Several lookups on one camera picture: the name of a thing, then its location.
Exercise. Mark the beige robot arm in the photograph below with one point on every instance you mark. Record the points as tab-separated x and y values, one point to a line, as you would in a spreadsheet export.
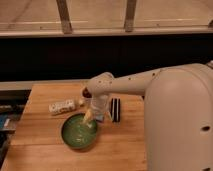
178	113

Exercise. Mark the black striped object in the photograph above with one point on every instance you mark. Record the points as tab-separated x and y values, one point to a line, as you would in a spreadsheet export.
115	109

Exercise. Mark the small round white object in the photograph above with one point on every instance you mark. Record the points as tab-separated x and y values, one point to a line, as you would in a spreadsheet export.
81	102

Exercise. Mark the white patterned box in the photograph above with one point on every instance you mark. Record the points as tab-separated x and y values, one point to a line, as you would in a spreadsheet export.
62	107

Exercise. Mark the green ceramic bowl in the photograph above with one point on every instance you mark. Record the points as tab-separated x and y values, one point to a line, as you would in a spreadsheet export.
77	135

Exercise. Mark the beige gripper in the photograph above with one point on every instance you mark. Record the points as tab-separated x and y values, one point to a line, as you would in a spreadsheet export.
99	106

